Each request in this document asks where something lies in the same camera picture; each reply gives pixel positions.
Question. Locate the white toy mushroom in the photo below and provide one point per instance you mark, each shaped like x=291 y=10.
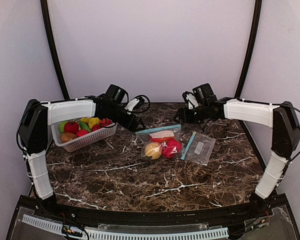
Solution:
x=163 y=134

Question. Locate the red toy bell pepper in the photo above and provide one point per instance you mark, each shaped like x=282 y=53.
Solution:
x=171 y=148

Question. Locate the pink red toy fruit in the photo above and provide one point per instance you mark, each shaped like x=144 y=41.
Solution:
x=105 y=122

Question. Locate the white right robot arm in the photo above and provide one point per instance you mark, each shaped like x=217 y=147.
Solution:
x=275 y=128

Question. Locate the yellow toy lemon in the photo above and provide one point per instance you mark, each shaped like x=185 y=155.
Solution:
x=93 y=121

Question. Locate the orange toy mango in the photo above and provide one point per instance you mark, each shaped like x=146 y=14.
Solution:
x=161 y=139

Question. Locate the clear zip bag blue zipper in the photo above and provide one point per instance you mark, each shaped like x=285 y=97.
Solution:
x=144 y=137

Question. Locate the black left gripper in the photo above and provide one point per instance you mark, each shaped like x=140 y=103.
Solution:
x=135 y=122

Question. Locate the white slotted cable duct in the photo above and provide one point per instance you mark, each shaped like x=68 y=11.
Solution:
x=199 y=231

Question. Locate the black frame post right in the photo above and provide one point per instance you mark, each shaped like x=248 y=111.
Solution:
x=250 y=48

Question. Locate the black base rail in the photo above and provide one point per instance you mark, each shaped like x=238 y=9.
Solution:
x=227 y=216

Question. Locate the red toy tomato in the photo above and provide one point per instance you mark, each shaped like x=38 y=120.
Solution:
x=71 y=127

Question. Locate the brown toy potato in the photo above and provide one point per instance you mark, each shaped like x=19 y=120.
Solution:
x=67 y=136

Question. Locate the black frame post left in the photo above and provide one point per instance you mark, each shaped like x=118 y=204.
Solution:
x=53 y=49

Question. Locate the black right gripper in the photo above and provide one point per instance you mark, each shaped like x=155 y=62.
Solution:
x=182 y=115

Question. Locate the black frame post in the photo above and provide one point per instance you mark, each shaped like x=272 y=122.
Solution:
x=53 y=49
x=250 y=48

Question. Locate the white plastic mesh basket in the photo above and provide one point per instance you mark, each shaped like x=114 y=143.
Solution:
x=85 y=135

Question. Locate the yellow orange toy peach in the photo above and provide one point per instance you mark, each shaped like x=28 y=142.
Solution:
x=153 y=150

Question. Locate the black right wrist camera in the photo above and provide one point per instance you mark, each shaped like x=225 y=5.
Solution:
x=204 y=94

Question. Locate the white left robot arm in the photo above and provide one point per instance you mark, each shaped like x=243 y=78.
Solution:
x=38 y=116

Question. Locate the green toy vegetable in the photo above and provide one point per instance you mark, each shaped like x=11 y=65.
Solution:
x=62 y=126

